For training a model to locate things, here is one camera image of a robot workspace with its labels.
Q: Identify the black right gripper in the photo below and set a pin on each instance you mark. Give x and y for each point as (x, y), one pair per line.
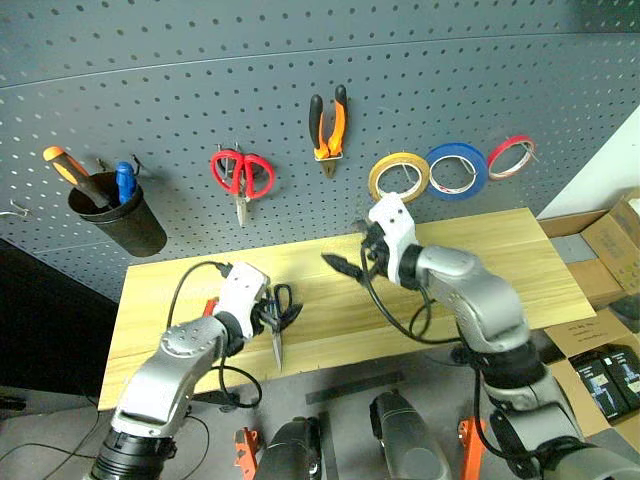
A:
(379, 252)

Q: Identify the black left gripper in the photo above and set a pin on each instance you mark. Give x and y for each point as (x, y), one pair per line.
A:
(260, 317)

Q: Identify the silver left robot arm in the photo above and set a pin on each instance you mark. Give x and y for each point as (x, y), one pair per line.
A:
(165, 370)

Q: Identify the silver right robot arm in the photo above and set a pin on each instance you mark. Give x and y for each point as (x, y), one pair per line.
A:
(480, 295)

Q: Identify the yellow tape roll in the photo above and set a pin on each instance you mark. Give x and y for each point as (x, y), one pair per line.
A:
(376, 172)

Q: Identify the blue tape roll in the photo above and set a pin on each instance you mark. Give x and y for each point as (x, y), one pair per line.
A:
(477, 160)

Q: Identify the red tape roll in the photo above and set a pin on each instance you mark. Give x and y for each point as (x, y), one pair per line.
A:
(500, 152)

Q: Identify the grey perforated pegboard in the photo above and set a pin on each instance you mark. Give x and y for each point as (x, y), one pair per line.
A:
(200, 75)

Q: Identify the bare metal pegboard hook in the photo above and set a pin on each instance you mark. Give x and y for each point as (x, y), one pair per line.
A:
(17, 210)

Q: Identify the black floor strip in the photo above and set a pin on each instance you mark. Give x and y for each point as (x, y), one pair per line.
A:
(355, 389)

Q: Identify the orange black pliers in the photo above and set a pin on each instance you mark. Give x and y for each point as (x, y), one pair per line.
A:
(327, 135)

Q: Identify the dark rounded black shape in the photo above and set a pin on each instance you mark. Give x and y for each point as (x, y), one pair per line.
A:
(292, 450)

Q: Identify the orange metal stand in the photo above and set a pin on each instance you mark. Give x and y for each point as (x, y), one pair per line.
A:
(246, 450)
(469, 447)

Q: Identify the black tool holder cup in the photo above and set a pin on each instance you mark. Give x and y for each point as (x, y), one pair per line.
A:
(125, 225)

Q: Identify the dark rounded grey shape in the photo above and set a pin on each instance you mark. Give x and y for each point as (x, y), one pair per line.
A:
(405, 440)

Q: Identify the dark black side panel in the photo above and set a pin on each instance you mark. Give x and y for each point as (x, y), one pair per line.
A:
(50, 325)

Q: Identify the open brown cardboard box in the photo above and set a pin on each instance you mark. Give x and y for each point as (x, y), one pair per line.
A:
(595, 250)

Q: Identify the cardboard box with black packs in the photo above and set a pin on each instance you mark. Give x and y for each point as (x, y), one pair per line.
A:
(565, 375)

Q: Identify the black product pack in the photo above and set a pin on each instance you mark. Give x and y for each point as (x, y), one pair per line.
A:
(625, 367)
(597, 385)

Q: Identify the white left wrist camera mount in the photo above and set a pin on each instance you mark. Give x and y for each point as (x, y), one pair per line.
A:
(240, 290)

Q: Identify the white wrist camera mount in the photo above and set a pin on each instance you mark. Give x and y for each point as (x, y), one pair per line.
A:
(397, 227)
(240, 290)

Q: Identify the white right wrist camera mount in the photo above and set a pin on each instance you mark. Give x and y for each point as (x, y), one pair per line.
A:
(397, 227)

